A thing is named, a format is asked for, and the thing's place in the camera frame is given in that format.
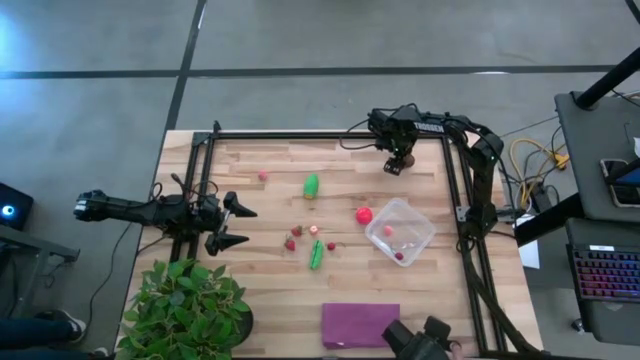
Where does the yellow cable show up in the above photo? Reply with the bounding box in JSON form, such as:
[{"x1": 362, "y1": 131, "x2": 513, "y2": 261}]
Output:
[{"x1": 508, "y1": 138, "x2": 570, "y2": 201}]

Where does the white paper sheet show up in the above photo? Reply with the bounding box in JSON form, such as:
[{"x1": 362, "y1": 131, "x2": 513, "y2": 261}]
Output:
[{"x1": 518, "y1": 239, "x2": 541, "y2": 270}]

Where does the smartphone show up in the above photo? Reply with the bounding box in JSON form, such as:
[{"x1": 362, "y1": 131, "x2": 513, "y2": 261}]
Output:
[{"x1": 599, "y1": 158, "x2": 640, "y2": 209}]

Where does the grey metal stand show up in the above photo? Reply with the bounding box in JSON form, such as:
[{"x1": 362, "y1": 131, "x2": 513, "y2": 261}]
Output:
[{"x1": 0, "y1": 224, "x2": 81, "y2": 321}]

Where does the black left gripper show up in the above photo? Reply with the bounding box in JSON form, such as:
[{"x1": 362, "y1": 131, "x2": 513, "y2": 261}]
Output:
[{"x1": 198, "y1": 191, "x2": 259, "y2": 257}]

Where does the black floor cable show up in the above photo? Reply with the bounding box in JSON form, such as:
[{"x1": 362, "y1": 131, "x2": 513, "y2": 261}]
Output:
[{"x1": 87, "y1": 222, "x2": 134, "y2": 326}]

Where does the green toy pea pod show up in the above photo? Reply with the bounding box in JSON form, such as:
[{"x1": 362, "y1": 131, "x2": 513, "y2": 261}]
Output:
[{"x1": 309, "y1": 239, "x2": 325, "y2": 272}]

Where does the grey desk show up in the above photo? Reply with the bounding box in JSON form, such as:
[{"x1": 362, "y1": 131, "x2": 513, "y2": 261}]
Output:
[{"x1": 553, "y1": 91, "x2": 640, "y2": 224}]

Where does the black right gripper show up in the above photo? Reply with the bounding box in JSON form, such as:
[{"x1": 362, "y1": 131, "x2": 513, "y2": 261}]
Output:
[{"x1": 368, "y1": 105, "x2": 420, "y2": 177}]

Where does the black pole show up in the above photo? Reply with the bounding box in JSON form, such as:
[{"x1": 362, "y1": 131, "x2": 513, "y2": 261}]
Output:
[{"x1": 574, "y1": 47, "x2": 640, "y2": 110}]

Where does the black handheld device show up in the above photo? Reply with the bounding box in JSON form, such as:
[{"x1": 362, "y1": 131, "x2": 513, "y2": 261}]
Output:
[{"x1": 382, "y1": 315, "x2": 454, "y2": 360}]

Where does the black aluminium table frame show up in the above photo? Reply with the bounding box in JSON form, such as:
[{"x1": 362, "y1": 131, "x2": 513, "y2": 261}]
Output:
[{"x1": 169, "y1": 119, "x2": 544, "y2": 359}]

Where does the purple folded cloth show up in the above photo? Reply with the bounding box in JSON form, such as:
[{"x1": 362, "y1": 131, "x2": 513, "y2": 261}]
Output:
[{"x1": 320, "y1": 302, "x2": 401, "y2": 350}]

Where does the clear plastic tupperware container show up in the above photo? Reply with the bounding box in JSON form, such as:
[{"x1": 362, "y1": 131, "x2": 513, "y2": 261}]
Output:
[{"x1": 364, "y1": 197, "x2": 437, "y2": 268}]

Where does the black device with blue light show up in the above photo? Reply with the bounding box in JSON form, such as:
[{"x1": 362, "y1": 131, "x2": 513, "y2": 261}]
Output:
[{"x1": 0, "y1": 182, "x2": 35, "y2": 232}]

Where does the potted green plant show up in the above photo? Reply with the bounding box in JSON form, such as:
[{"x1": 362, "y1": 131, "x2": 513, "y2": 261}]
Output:
[{"x1": 117, "y1": 258, "x2": 255, "y2": 360}]

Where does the person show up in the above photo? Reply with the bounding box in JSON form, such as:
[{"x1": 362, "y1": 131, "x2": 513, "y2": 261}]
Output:
[{"x1": 0, "y1": 309, "x2": 87, "y2": 351}]

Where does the black diagonal bar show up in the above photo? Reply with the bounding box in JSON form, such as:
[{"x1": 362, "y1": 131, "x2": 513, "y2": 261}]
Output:
[{"x1": 513, "y1": 192, "x2": 586, "y2": 247}]

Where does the keyboard with lit keys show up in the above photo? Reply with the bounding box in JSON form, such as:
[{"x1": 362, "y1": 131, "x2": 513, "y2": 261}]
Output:
[{"x1": 566, "y1": 243, "x2": 640, "y2": 346}]

